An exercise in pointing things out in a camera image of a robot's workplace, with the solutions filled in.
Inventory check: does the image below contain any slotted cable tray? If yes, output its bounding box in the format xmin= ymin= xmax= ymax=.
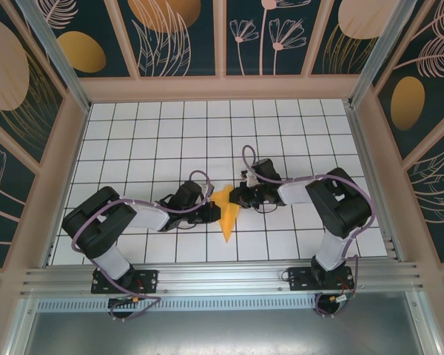
xmin=36 ymin=298 xmax=319 ymax=312

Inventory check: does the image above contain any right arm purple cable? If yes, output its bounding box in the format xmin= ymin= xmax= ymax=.
xmin=241 ymin=145 xmax=379 ymax=320

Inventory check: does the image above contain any three flowers wall panel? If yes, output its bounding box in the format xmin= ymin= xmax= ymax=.
xmin=221 ymin=0 xmax=329 ymax=78

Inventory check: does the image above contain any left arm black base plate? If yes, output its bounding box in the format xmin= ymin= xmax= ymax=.
xmin=91 ymin=268 xmax=160 ymax=295

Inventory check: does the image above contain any orange circle leaf wall panel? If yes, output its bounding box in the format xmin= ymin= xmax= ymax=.
xmin=116 ymin=0 xmax=223 ymax=78

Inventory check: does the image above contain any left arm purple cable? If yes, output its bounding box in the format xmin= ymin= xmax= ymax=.
xmin=71 ymin=169 xmax=212 ymax=322

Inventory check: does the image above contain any single flower wall panel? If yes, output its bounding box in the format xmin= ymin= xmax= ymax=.
xmin=0 ymin=110 xmax=41 ymax=273

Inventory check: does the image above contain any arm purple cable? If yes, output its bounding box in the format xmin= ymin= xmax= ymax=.
xmin=71 ymin=169 xmax=212 ymax=322
xmin=241 ymin=145 xmax=379 ymax=320

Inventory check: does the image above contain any aluminium frame bar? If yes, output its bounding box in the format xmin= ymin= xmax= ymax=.
xmin=5 ymin=297 xmax=41 ymax=355
xmin=405 ymin=291 xmax=444 ymax=355

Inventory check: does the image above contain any grey metal sheet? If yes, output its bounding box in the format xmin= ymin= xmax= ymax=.
xmin=21 ymin=309 xmax=430 ymax=355

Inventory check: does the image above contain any leaf outline wall panel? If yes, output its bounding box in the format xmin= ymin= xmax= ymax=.
xmin=401 ymin=121 xmax=444 ymax=267

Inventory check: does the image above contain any aluminium mounting rail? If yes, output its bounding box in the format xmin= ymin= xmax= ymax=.
xmin=21 ymin=261 xmax=425 ymax=297

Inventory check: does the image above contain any yellow paper sheet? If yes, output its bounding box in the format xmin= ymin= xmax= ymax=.
xmin=209 ymin=184 xmax=242 ymax=244

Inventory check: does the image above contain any pale disc wall panel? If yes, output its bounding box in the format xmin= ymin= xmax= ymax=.
xmin=0 ymin=0 xmax=68 ymax=169
xmin=309 ymin=0 xmax=395 ymax=77

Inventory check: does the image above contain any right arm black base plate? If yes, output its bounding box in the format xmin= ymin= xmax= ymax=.
xmin=287 ymin=266 xmax=356 ymax=293

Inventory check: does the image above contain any aluminium side rail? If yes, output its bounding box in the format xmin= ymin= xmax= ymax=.
xmin=344 ymin=101 xmax=406 ymax=262

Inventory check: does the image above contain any aluminium corner post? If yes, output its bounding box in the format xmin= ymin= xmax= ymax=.
xmin=349 ymin=0 xmax=419 ymax=109
xmin=16 ymin=0 xmax=92 ymax=112

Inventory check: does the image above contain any yellow oval wall panel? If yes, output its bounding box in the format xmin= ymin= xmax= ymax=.
xmin=46 ymin=0 xmax=140 ymax=79

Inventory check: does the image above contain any feather and oval wall panel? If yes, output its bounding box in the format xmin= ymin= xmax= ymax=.
xmin=371 ymin=0 xmax=444 ymax=162

